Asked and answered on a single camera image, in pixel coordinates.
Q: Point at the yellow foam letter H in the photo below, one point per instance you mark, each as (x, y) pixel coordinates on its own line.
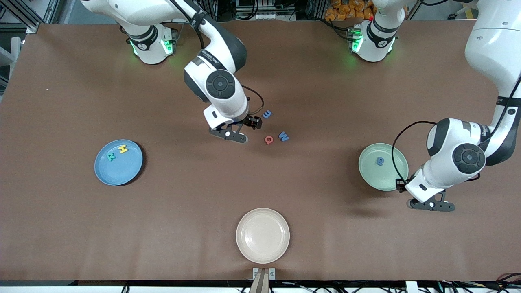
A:
(123, 149)

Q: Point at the green plate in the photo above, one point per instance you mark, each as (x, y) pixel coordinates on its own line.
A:
(378, 177)

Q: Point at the beige plate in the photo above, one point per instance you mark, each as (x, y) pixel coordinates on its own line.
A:
(262, 236)

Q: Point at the aluminium frame profile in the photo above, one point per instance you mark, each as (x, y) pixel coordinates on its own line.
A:
(24, 16)

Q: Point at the metal table edge bracket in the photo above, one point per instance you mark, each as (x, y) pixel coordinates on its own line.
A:
(256, 272)

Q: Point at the orange snack bag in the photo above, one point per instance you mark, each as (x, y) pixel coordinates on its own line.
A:
(346, 10)

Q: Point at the blue foam letter m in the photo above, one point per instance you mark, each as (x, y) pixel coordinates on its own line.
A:
(267, 114)

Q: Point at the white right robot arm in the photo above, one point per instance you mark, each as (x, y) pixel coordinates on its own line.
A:
(220, 84)

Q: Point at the white power strip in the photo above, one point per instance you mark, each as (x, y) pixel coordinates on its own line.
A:
(175, 8)

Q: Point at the blue foam capital W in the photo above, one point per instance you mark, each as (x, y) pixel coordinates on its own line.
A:
(283, 136)

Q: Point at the red foam letter Q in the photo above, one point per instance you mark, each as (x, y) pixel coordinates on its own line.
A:
(266, 140)

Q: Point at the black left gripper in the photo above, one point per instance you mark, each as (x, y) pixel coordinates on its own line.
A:
(400, 186)

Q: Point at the grey side fixture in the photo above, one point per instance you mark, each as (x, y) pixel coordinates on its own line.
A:
(6, 57)

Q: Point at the teal foam letter R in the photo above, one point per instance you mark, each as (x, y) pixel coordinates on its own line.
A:
(110, 156)

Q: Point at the white block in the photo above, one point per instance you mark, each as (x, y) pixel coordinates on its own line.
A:
(411, 287)

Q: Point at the black equipment rack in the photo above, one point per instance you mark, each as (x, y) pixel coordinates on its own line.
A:
(264, 8)

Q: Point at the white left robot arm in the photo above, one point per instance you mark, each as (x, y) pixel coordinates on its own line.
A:
(468, 158)

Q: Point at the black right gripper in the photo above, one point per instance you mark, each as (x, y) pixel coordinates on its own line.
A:
(247, 121)

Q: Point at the blue plate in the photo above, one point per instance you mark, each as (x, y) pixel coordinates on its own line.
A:
(122, 171)

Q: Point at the blue foam letter a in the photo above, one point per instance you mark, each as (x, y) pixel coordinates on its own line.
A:
(379, 161)

